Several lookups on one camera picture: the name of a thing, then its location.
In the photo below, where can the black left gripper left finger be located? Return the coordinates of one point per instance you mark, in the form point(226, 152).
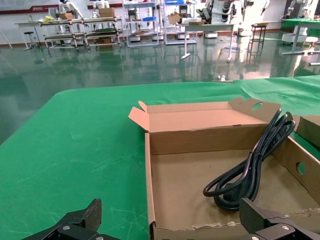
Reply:
point(80, 222)

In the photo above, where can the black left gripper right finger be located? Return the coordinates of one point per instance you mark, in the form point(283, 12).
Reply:
point(262, 225)

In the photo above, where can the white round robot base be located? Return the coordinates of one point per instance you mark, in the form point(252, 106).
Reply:
point(291, 37)

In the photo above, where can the cardboard box with oval holes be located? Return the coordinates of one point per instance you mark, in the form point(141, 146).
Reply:
point(187, 180)

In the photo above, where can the torn-edged cardboard box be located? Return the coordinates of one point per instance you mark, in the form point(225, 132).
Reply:
point(310, 127)

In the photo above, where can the closed background cardboard box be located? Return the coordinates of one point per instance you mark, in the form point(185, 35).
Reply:
point(107, 12)

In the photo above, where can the open background cardboard box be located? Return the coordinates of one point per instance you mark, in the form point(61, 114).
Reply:
point(175, 18)

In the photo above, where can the green table cloth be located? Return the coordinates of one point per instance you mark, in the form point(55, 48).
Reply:
point(75, 150)

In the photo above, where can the metal shelf cart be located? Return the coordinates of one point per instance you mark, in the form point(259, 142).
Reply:
point(102, 31)
point(62, 37)

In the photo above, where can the black round stool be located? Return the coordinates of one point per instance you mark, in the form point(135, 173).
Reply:
point(28, 33)

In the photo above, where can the black metal stand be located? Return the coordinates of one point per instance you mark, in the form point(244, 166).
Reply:
point(258, 25)

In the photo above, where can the white workbench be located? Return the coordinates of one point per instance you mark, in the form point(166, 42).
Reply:
point(27, 23)

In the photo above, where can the yellow crumpled item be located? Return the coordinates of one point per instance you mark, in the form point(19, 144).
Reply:
point(48, 18)

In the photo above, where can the white long-legged table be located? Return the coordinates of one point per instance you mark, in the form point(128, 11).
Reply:
point(210, 24)

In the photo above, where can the green-covered table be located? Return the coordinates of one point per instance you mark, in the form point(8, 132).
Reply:
point(307, 22)

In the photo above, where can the white shelving rack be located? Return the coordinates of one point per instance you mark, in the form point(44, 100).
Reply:
point(142, 20)
point(180, 5)

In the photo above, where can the white humanoid robot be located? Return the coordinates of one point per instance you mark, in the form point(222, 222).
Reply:
point(101, 3)
point(67, 7)

